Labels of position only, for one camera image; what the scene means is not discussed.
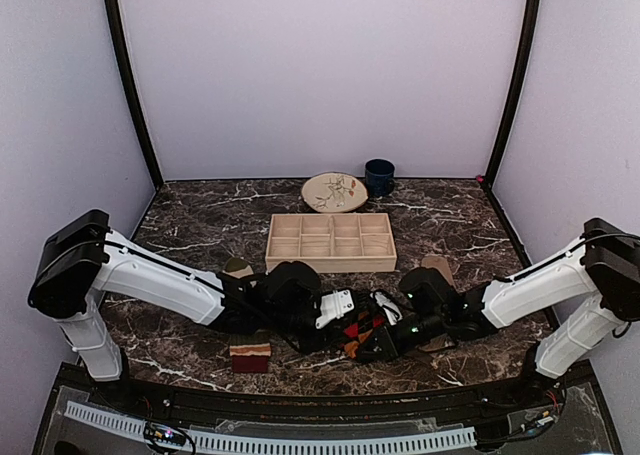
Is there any patterned ceramic plate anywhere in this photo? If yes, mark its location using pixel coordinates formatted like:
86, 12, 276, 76
301, 172, 369, 213

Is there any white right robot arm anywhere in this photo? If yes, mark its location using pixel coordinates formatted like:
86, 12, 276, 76
349, 218, 639, 409

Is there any wooden compartment tray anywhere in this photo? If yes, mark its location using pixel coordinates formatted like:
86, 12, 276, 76
265, 213, 397, 274

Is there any right black corner post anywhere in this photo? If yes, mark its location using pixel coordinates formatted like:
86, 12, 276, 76
484, 0, 545, 186

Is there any tan plain sock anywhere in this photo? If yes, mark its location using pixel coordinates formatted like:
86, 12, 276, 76
420, 255, 463, 354

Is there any dark blue mug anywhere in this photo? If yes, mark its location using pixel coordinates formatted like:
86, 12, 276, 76
365, 159, 395, 198

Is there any white slotted cable duct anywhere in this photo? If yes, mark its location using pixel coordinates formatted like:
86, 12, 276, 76
64, 401, 477, 454

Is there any left black corner post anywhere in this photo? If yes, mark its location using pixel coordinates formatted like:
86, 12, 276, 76
100, 0, 164, 188

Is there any black argyle sock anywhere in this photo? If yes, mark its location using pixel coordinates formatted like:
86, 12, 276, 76
340, 290, 399, 364

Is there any beige striped sock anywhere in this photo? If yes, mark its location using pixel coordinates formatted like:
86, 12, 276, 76
222, 258, 273, 374

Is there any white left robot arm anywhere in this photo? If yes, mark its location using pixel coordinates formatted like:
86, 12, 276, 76
27, 209, 355, 411

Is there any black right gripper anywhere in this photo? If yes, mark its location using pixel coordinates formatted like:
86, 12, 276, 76
356, 308, 448, 362

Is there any black corner post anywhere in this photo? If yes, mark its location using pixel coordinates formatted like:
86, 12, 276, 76
100, 0, 164, 188
484, 0, 545, 186

